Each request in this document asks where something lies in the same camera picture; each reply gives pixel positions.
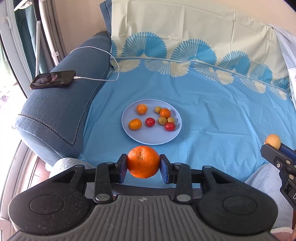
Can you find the tan longan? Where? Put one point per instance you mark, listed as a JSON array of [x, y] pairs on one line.
[[170, 120], [162, 120], [157, 109], [273, 140]]

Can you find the blue denim sofa armrest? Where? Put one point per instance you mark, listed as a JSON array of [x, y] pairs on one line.
[[52, 120]]

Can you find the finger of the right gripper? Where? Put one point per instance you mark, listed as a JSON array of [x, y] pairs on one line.
[[286, 150], [278, 159]]

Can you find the small orange mandarin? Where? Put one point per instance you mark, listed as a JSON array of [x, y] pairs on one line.
[[143, 162]]

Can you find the black smartphone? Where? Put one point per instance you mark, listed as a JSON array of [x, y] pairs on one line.
[[53, 80]]

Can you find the plastic orange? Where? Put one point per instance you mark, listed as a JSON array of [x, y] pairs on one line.
[[141, 109]]

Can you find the light blue plate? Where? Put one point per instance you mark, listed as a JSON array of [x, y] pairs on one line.
[[157, 134]]

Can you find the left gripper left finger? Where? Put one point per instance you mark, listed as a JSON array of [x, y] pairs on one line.
[[106, 174]]

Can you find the garment steamer stand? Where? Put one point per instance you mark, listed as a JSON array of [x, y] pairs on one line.
[[28, 21]]

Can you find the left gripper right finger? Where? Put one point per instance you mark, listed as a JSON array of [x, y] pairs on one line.
[[180, 175]]

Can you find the red cherry tomato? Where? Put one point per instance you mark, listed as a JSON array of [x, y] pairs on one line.
[[150, 122], [170, 126]]

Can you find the white fluffy cushion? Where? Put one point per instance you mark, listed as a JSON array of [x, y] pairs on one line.
[[66, 163]]

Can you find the blue patterned sofa cover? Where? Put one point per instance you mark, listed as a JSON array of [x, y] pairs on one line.
[[221, 69]]

